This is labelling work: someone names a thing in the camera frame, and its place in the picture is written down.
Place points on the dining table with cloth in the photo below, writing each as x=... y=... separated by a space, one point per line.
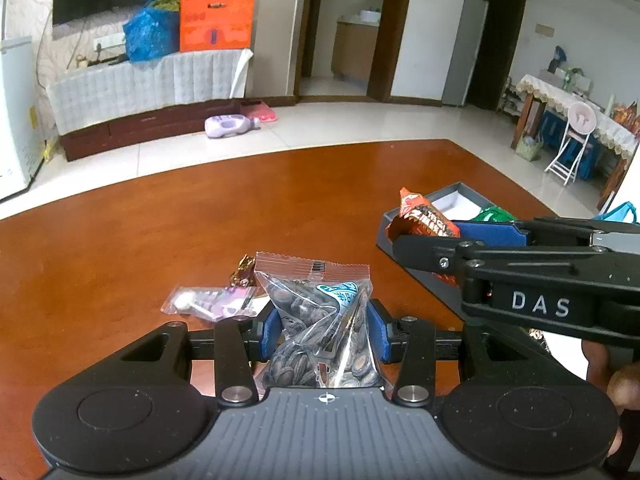
x=541 y=96

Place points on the white chest freezer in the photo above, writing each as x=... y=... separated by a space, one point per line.
x=22 y=142

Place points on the wooden kitchen cabinet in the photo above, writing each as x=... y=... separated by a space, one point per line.
x=353 y=51

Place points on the pink slippers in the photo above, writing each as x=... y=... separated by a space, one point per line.
x=258 y=109

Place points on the silver refrigerator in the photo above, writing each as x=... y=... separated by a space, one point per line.
x=463 y=60

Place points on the blue plastic bag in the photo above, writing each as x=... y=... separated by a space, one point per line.
x=154 y=31

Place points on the dark wood tv cabinet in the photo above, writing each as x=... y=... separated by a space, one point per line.
x=158 y=124

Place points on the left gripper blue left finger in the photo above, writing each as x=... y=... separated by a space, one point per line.
x=264 y=334

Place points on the gold foil candy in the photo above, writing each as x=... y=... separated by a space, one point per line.
x=244 y=274

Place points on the white folding chair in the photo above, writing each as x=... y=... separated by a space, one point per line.
x=572 y=142

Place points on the person right hand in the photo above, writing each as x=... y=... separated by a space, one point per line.
x=622 y=386

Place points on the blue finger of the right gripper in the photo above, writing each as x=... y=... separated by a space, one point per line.
x=492 y=233

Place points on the clear panda candy packet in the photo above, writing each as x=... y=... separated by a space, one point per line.
x=210 y=304

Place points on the orange gift box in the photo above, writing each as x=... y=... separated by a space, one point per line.
x=215 y=24

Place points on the orange snack packet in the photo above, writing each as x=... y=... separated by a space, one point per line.
x=423 y=238

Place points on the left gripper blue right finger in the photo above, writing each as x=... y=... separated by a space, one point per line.
x=383 y=330

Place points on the clear sunflower seed bag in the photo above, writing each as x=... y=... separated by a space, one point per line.
x=322 y=306

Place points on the white lace cabinet cloth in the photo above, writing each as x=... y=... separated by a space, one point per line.
x=87 y=97

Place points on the green snack packet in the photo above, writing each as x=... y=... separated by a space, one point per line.
x=493 y=214

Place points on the purple detergent bottle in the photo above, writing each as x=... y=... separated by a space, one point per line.
x=221 y=126

